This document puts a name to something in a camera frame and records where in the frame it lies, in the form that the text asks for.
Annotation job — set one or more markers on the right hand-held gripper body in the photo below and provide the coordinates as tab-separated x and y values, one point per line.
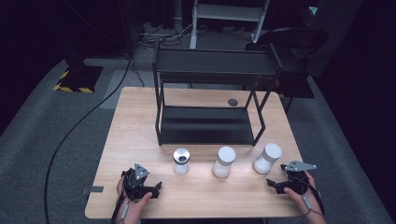
297	182

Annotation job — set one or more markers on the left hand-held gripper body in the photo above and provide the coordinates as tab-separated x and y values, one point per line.
134	185

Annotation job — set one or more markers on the silver-lidded glass shaker jar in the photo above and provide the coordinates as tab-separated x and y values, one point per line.
181	161

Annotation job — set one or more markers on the white-lidded jar of white powder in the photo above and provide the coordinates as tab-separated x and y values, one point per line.
223	163
267	159

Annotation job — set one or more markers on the black two-tier metal rack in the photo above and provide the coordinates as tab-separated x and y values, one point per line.
205	124

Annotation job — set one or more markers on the person's left hand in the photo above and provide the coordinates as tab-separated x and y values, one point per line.
132	211

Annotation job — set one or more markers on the person's right hand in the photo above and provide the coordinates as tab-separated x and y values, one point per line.
311	207

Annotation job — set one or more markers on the grey tape strip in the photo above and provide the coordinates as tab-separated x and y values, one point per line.
92	189

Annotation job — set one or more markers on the dark round table grommet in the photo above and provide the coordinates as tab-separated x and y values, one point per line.
233	102

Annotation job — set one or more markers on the yellow-black striped stand base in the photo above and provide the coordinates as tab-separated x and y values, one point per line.
77	79

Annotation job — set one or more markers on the black chair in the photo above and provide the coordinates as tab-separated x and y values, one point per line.
292	39

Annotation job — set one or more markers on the white step stool frame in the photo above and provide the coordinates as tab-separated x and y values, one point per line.
229	12

